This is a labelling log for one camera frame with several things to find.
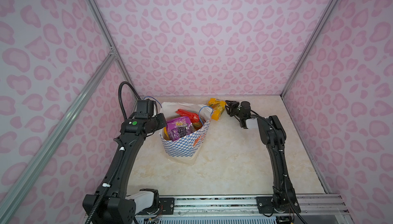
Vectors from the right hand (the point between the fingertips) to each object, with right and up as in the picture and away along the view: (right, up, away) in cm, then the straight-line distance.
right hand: (226, 100), depth 108 cm
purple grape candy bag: (-29, -16, -31) cm, 45 cm away
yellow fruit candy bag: (-36, -20, -26) cm, 49 cm away
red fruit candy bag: (-22, -11, -23) cm, 33 cm away
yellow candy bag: (-6, -4, -1) cm, 7 cm away
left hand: (-37, -11, -31) cm, 49 cm away
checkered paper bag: (-24, -26, -33) cm, 48 cm away
